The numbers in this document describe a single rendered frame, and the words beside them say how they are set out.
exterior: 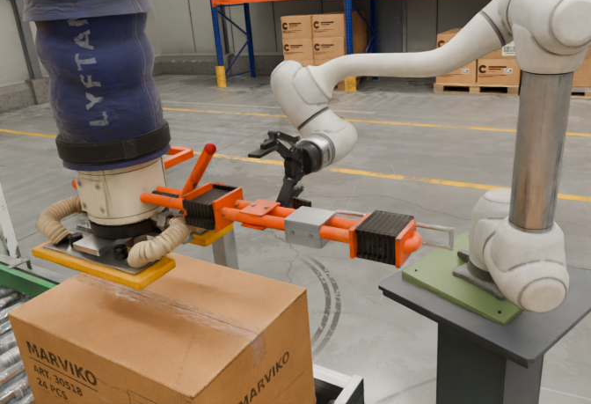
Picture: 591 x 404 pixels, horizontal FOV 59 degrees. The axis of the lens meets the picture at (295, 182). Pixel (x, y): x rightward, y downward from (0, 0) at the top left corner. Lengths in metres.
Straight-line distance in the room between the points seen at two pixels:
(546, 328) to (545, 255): 0.26
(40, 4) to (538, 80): 0.97
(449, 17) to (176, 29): 6.20
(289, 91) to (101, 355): 0.74
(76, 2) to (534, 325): 1.30
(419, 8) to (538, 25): 8.54
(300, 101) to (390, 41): 8.51
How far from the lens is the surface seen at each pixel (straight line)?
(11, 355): 2.07
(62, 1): 1.03
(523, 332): 1.51
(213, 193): 1.03
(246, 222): 0.94
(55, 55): 1.06
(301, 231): 0.88
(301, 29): 9.15
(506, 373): 1.70
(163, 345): 1.16
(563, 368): 2.66
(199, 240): 1.16
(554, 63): 1.19
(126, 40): 1.05
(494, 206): 1.51
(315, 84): 1.33
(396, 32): 9.76
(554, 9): 1.13
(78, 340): 1.26
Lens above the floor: 1.62
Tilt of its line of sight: 20 degrees down
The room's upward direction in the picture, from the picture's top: 5 degrees counter-clockwise
